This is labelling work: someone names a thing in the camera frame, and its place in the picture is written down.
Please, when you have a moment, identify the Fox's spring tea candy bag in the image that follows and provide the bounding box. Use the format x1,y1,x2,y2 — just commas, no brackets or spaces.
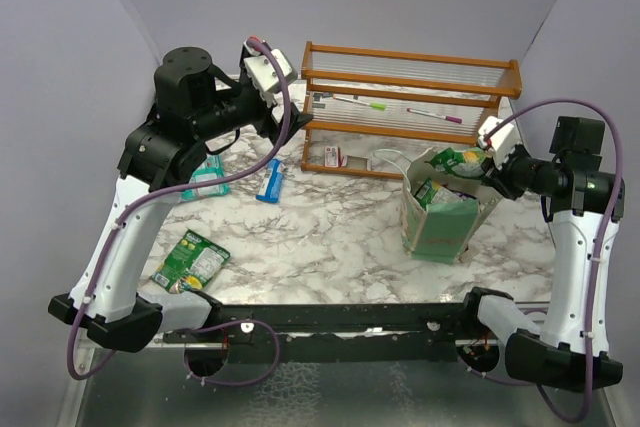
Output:
427,147,486,180

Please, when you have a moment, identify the teal snack bag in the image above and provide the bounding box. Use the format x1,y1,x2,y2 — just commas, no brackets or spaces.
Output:
179,152,232,203

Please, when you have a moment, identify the green beige paper bag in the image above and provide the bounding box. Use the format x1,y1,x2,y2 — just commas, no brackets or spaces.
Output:
373,147,501,264

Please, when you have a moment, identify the green Fox's candy bag back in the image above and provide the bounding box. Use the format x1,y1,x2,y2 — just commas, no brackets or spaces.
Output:
414,177,463,209

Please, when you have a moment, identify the purple snack bag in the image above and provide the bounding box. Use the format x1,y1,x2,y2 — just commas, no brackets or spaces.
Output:
453,190,478,200

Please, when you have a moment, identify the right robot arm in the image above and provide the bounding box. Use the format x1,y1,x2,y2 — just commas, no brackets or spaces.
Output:
459,116,624,392

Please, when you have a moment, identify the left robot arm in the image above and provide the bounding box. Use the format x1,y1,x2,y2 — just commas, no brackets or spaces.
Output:
48,38,312,353

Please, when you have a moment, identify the red white staples box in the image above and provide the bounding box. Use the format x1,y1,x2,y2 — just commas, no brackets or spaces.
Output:
324,146,371,171

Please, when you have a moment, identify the wooden shelf rack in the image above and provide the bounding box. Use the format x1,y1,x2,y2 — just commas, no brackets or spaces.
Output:
300,41,522,173

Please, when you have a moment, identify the blue snack wrapper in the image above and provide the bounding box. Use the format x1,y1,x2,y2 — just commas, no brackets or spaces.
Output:
256,158,285,204

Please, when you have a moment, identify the green capped marker pen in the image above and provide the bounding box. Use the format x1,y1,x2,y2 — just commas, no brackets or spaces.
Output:
332,95,387,111

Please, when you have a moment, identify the purple capped marker pen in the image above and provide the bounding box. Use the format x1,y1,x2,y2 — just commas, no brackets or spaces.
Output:
406,108,463,124

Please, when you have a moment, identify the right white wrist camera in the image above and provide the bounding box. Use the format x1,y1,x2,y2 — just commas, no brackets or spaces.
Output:
477,116,521,170

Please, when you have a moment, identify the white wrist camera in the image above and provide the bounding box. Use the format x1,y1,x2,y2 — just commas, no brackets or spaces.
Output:
477,116,521,170
243,49,298,95

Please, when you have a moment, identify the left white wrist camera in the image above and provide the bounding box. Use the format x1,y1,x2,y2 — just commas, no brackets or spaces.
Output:
243,49,298,95

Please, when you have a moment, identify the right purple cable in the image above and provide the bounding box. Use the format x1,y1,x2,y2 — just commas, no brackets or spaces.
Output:
467,98,625,424

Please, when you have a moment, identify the purple cable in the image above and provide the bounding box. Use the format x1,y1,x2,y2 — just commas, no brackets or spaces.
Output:
67,36,294,388
467,98,625,424

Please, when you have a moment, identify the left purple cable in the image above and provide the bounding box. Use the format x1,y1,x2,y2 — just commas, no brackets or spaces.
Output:
67,36,294,388

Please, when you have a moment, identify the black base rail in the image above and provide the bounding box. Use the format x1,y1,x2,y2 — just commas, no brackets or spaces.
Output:
163,302,497,365

